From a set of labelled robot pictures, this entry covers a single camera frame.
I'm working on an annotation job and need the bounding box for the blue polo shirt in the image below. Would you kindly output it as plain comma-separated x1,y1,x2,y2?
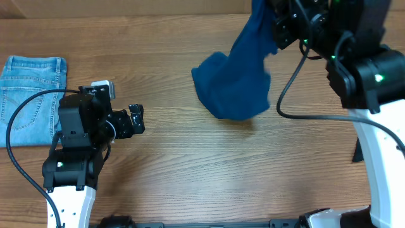
191,0,278,121

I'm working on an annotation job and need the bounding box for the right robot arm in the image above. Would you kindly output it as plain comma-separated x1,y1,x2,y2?
268,0,404,227

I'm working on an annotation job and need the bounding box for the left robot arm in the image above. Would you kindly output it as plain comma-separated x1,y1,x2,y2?
42,81,145,227

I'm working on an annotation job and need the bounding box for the folded light blue jeans left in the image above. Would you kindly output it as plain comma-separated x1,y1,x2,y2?
1,56,67,148

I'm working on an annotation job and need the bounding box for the dark navy garment pile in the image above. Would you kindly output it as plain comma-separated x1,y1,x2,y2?
352,139,364,163

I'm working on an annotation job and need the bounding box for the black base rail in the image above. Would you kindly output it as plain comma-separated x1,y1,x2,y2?
89,215,301,228

